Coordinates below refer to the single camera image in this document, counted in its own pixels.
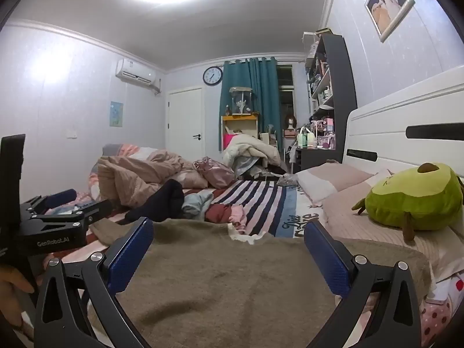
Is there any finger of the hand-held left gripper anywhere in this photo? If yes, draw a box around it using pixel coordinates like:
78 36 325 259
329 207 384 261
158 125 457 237
23 199 113 227
20 188 78 215

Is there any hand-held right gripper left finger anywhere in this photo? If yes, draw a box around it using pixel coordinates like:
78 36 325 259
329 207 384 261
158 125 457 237
34 217 155 348

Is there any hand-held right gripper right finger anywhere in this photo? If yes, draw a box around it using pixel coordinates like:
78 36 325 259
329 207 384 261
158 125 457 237
302 219 423 348

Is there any brown knit sweater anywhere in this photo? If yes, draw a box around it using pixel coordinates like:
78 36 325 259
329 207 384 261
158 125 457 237
89 217 434 348

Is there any person's left hand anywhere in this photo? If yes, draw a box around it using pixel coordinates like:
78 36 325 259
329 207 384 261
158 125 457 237
0 264 36 336

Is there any pink pillow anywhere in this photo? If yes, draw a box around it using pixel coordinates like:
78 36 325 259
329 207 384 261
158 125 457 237
296 161 376 205
321 168 464 262

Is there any dark navy garment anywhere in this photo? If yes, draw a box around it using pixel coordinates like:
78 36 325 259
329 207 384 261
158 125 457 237
125 179 185 225

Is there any light blue garment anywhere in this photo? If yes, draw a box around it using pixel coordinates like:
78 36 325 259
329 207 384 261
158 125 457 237
181 192 214 222

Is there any pink garment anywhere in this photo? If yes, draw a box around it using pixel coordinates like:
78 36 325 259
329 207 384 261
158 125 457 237
228 205 248 234

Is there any dark red garment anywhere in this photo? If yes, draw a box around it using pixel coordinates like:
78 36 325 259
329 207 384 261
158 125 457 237
205 204 233 223

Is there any dark desk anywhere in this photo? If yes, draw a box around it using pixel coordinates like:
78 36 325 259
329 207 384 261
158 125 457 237
290 145 343 175

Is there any green avocado plush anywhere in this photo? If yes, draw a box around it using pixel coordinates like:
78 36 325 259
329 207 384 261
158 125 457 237
351 162 464 242

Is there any pink satin bag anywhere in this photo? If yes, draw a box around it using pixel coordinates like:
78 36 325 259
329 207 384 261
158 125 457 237
194 157 236 189

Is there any white door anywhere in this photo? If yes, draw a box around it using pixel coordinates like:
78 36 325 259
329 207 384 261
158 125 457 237
167 87 205 160

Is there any cream coat pile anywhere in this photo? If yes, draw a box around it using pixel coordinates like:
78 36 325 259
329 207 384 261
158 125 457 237
222 134 281 175

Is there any pink polka dot cloth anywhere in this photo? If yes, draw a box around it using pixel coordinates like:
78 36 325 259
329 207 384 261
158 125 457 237
420 272 464 348

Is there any white air conditioner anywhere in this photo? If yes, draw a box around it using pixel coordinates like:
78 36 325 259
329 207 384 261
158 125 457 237
115 58 157 88

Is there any white bed headboard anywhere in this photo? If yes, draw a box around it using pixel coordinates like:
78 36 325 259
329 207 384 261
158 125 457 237
342 69 464 185

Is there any yellow shelf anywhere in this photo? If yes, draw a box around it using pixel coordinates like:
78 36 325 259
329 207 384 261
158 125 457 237
221 114 260 142

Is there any teal curtain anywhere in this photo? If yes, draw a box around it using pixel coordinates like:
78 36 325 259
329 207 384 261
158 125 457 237
218 57 280 153

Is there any glass display case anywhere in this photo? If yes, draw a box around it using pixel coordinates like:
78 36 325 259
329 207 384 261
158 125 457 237
228 87 253 117

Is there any dark shelf unit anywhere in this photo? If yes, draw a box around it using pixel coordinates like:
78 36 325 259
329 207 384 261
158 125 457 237
304 29 358 164

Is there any small blue wall poster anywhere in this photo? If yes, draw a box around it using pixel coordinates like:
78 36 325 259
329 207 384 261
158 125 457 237
110 101 124 128

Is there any round wall clock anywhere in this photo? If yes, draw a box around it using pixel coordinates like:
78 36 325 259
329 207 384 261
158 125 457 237
202 66 223 86

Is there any framed wall picture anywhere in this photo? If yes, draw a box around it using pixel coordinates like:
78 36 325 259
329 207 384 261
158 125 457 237
364 0 416 43

